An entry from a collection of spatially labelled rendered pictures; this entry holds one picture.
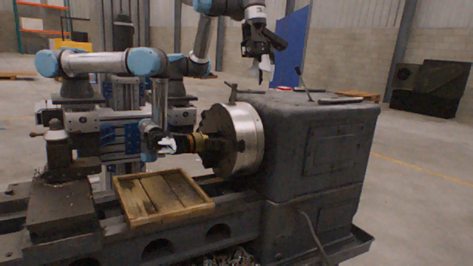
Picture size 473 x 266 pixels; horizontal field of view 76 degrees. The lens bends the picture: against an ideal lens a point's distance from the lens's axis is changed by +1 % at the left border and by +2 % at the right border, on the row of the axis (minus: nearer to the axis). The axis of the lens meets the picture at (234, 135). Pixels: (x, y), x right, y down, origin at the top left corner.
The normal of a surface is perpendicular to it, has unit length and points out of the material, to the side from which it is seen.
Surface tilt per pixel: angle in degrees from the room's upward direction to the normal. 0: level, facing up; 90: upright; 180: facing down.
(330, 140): 90
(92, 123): 90
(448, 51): 90
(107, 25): 90
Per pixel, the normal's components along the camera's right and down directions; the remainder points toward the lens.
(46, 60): -0.25, 0.27
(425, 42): -0.77, 0.13
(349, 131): 0.50, 0.29
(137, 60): 0.01, 0.28
